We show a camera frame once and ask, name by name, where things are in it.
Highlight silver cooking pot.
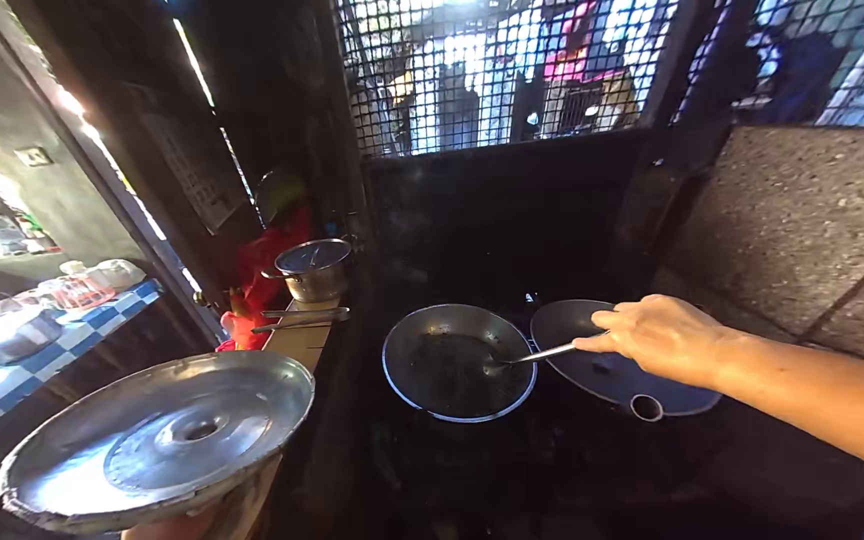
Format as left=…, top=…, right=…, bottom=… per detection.
left=261, top=251, right=349, bottom=304

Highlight glass pot lid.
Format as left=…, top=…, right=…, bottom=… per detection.
left=274, top=238, right=354, bottom=276

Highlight white wall socket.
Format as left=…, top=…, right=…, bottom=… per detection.
left=13, top=145, right=54, bottom=168

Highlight orange dish rack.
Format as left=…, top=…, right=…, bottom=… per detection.
left=40, top=271, right=117, bottom=312

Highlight metal tongs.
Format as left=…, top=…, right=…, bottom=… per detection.
left=252, top=306, right=351, bottom=334

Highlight dark wok with thin rim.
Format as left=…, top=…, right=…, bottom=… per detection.
left=381, top=303, right=539, bottom=424

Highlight red cloth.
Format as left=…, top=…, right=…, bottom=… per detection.
left=235, top=206, right=313, bottom=351

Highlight person's right forearm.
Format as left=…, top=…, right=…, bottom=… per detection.
left=713, top=327, right=864, bottom=483

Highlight wire mesh window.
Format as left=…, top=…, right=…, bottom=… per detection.
left=732, top=0, right=864, bottom=127
left=334, top=0, right=682, bottom=159

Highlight narrow tan ledge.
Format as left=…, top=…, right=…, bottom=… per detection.
left=240, top=298, right=339, bottom=540

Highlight metal ladle with long handle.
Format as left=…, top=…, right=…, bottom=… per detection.
left=483, top=340, right=580, bottom=378

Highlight printed paper poster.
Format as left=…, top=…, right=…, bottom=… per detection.
left=123, top=81, right=250, bottom=236

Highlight pink plastic item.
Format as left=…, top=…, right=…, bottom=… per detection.
left=216, top=311, right=257, bottom=353

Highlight rough speckled stone slab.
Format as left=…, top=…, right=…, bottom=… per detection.
left=653, top=125, right=864, bottom=370

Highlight person's left forearm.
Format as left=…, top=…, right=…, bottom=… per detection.
left=120, top=491, right=253, bottom=540

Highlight person's right hand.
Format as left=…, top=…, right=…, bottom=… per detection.
left=573, top=294, right=733, bottom=390

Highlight wide dark pan, ring handle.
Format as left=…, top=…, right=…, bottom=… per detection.
left=529, top=299, right=724, bottom=423

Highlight blue white checkered table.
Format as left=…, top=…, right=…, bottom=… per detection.
left=0, top=277, right=165, bottom=453

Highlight clear plastic container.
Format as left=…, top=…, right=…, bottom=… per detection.
left=94, top=258, right=147, bottom=292

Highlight large round silver lid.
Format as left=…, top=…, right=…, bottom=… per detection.
left=0, top=350, right=317, bottom=535

